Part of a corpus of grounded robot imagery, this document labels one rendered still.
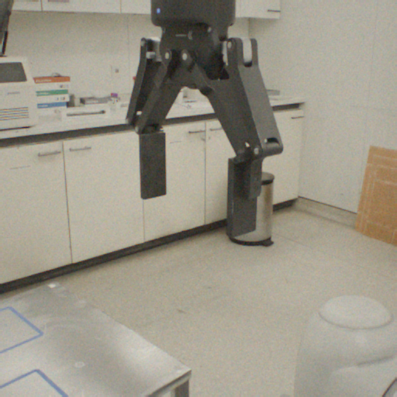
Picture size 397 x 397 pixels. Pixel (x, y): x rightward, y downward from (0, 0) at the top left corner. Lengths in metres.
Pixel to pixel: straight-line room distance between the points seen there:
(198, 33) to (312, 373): 0.53
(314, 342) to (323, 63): 3.33
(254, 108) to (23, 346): 0.71
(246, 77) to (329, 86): 3.55
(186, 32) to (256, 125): 0.11
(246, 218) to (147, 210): 2.81
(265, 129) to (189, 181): 3.00
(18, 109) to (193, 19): 2.35
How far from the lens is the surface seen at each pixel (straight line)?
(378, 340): 0.76
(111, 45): 3.68
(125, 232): 3.19
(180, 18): 0.43
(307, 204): 4.22
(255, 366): 2.31
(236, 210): 0.43
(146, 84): 0.52
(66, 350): 0.97
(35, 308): 1.11
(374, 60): 3.75
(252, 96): 0.41
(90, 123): 2.89
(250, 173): 0.42
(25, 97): 2.75
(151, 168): 0.54
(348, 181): 3.94
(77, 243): 3.05
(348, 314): 0.78
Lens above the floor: 1.35
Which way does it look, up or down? 17 degrees down
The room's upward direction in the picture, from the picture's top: straight up
